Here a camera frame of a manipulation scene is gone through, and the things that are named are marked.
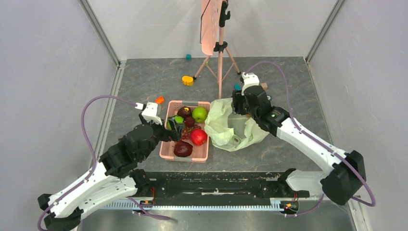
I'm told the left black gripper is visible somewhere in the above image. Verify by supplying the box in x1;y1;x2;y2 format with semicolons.
140;112;185;160

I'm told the green black toy watermelon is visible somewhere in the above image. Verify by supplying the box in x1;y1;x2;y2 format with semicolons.
166;115;184;131

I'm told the small dark red plum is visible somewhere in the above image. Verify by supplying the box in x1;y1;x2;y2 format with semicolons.
184;116;195;128

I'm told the green fake apple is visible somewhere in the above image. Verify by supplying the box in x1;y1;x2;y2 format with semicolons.
192;106;208;123

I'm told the light green plastic bag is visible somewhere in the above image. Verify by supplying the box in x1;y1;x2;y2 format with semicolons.
204;98;269;152

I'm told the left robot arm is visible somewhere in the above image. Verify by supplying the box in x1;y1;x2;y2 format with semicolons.
38;118;184;231

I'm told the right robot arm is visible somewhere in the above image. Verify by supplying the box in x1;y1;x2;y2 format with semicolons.
232;86;366;205

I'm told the red fake grape bunch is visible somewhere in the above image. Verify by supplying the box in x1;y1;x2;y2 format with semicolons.
181;125;201;141

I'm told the dark red fake apple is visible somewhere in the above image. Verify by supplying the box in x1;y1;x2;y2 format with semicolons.
177;106;192;118

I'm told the dark red fake pomegranate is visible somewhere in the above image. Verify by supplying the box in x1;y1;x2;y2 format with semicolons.
173;141;193;157

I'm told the small wooden cube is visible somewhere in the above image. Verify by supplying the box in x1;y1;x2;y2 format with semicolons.
261;83;268;90

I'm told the teal rectangular block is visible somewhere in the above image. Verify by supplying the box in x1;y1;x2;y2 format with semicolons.
234;83;242;90

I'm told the orange curved toy piece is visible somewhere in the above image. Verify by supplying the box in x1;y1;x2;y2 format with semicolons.
155;96;165;104

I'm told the yellow toy block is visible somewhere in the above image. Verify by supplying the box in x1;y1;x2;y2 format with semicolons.
181;76;195;86

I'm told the pink tripod stand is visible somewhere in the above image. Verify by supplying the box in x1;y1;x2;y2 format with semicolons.
193;0;241;98

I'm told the pink board on tripod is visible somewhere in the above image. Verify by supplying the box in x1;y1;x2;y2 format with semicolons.
200;0;222;55

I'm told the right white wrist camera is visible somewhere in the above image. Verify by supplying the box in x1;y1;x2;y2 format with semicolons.
240;72;259;96

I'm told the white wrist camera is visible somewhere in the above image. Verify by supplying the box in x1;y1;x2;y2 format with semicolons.
141;102;163;125
240;72;259;96

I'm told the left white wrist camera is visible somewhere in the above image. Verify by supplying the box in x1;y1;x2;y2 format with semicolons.
141;102;163;125

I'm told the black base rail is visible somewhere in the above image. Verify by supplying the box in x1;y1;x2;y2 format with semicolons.
135;171;310;198

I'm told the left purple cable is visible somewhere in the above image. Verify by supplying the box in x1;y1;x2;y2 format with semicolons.
37;95;173;231

